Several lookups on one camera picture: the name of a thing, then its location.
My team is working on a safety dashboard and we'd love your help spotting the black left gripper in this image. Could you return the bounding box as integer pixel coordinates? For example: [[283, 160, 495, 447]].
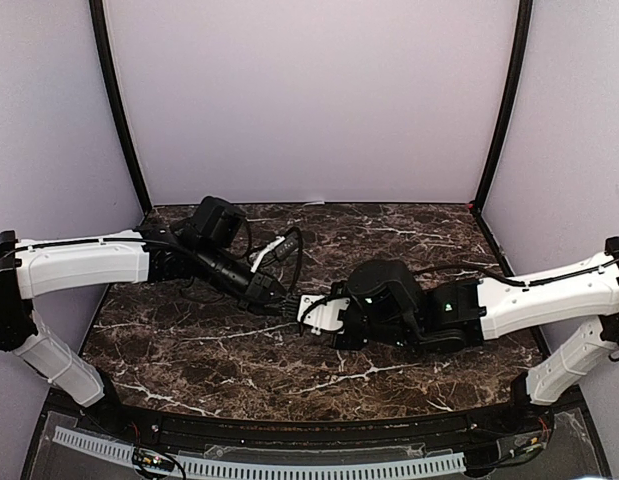
[[195, 242, 291, 317]]

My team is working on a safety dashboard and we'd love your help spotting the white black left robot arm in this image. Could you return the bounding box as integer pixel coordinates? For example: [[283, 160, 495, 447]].
[[0, 196, 290, 436]]

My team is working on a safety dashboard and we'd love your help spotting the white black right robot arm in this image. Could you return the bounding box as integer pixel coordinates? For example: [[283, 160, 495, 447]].
[[324, 237, 619, 434]]

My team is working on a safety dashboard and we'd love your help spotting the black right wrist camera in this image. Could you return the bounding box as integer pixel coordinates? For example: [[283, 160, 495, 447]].
[[278, 294, 351, 335]]

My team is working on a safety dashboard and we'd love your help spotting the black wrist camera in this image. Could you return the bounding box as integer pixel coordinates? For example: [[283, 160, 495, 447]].
[[248, 227, 302, 273], [278, 294, 351, 335]]

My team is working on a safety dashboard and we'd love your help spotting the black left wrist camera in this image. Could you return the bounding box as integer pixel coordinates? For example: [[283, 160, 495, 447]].
[[248, 227, 302, 273]]

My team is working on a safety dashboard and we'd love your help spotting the black table front rail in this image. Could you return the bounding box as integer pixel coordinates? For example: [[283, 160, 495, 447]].
[[115, 404, 522, 449]]

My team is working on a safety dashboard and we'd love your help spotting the white slotted cable duct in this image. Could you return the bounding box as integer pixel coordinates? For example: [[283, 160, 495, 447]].
[[52, 426, 467, 479]]

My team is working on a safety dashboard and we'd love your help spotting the black frame post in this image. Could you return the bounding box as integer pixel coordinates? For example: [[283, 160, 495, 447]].
[[471, 0, 534, 217], [88, 0, 153, 215]]

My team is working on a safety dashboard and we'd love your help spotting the black right frame post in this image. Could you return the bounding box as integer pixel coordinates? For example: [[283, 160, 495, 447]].
[[471, 0, 534, 217]]

